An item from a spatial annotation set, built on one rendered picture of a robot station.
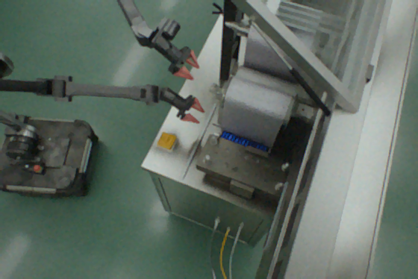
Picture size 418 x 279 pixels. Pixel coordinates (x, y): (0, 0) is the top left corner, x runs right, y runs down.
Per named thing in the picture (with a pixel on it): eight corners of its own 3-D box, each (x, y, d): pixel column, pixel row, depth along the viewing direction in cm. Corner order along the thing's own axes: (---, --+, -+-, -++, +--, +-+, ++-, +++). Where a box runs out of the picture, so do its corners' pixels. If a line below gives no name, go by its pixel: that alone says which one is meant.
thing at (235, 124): (221, 130, 157) (223, 109, 140) (271, 148, 153) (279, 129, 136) (221, 130, 157) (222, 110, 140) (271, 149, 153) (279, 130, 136)
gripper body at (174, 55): (171, 73, 133) (155, 61, 130) (181, 54, 138) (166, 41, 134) (180, 68, 128) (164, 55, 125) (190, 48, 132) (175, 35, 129)
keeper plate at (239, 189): (230, 187, 156) (231, 179, 146) (251, 195, 154) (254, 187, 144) (228, 192, 155) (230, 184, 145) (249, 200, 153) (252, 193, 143)
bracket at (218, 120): (215, 116, 173) (216, 80, 145) (227, 120, 172) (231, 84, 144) (211, 124, 171) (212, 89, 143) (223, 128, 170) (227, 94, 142)
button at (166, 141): (163, 133, 169) (163, 130, 166) (176, 138, 167) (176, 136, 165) (157, 145, 166) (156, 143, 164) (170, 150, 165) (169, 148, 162)
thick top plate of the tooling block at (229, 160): (209, 139, 160) (210, 133, 154) (294, 170, 153) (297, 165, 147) (195, 169, 153) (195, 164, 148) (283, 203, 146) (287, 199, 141)
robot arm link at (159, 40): (146, 45, 129) (152, 42, 124) (156, 30, 130) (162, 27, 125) (160, 57, 132) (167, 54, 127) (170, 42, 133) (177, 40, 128)
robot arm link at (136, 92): (51, 101, 144) (51, 74, 142) (57, 101, 149) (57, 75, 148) (155, 107, 143) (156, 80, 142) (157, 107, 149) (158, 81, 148)
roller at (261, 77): (239, 76, 157) (242, 59, 146) (295, 94, 153) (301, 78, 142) (231, 97, 152) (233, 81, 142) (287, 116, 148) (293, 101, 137)
